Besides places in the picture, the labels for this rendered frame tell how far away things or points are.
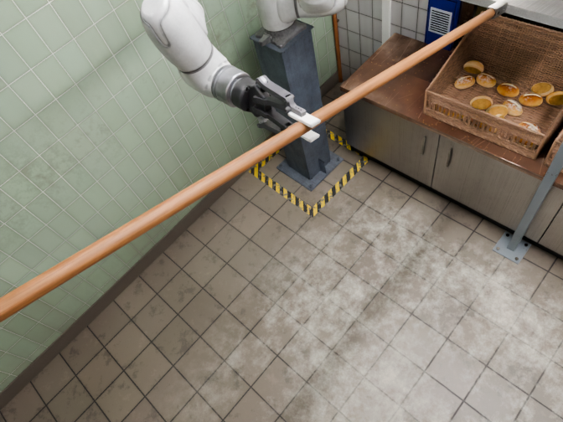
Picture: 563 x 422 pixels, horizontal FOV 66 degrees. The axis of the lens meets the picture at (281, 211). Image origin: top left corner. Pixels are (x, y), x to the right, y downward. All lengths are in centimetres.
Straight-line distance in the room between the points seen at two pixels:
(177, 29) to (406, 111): 152
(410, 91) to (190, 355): 181
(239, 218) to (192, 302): 59
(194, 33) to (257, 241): 176
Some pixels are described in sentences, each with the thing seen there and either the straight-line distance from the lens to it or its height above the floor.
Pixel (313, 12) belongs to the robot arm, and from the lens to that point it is 201.
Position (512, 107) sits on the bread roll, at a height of 64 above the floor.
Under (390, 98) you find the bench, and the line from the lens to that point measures 237.
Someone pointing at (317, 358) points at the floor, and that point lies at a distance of 230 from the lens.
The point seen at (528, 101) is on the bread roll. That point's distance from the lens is 236.
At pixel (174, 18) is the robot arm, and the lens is 100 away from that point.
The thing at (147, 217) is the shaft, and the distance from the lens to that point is 76.
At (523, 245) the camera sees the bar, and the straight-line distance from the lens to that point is 261.
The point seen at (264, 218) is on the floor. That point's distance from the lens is 268.
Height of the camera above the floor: 222
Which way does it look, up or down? 56 degrees down
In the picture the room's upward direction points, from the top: 20 degrees counter-clockwise
